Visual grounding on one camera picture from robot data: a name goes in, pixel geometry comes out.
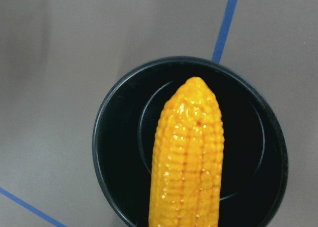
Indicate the yellow plastic corn cob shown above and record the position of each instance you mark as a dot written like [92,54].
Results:
[187,159]

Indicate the blue tape line lengthwise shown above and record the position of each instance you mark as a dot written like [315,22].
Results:
[224,30]

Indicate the dark blue saucepan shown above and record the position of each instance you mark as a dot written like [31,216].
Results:
[255,164]

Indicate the blue tape line crosswise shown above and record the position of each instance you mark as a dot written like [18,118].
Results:
[32,209]

